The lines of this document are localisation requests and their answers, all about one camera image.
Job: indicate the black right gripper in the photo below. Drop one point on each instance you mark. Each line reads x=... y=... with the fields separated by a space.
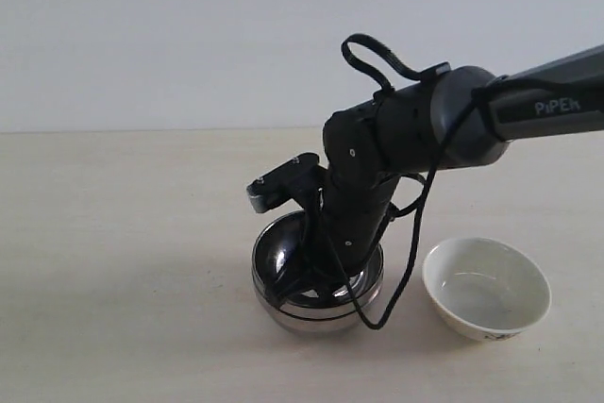
x=343 y=240

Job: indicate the ribbed stainless steel bowl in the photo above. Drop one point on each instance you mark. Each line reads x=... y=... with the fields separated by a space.
x=283 y=235

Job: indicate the smooth stainless steel bowl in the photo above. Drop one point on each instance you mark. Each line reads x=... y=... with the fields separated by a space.
x=308 y=314

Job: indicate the white ceramic floral bowl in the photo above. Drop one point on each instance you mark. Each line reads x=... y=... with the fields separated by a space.
x=485 y=290

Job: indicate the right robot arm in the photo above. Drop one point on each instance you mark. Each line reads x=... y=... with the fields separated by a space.
x=380 y=157

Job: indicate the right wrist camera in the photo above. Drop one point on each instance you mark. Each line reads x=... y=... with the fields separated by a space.
x=299 y=179

